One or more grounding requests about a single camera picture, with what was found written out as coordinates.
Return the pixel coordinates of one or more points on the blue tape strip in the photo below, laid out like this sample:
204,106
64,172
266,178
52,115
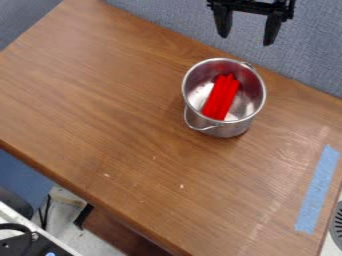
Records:
317,191

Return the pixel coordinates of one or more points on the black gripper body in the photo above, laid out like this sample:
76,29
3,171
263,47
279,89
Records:
282,7

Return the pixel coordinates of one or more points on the black round object at left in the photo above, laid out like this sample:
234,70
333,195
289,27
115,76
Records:
16,203

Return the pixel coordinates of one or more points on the dark round grille at right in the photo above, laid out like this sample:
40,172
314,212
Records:
335,226

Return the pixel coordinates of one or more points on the red long block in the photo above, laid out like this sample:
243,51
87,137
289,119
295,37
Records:
221,97

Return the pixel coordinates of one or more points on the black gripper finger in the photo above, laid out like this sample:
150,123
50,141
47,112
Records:
271,29
223,19

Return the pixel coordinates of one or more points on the black device with blue light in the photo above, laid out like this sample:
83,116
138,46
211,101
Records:
28,244

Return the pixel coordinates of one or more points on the stainless steel pot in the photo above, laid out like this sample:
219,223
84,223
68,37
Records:
249,101

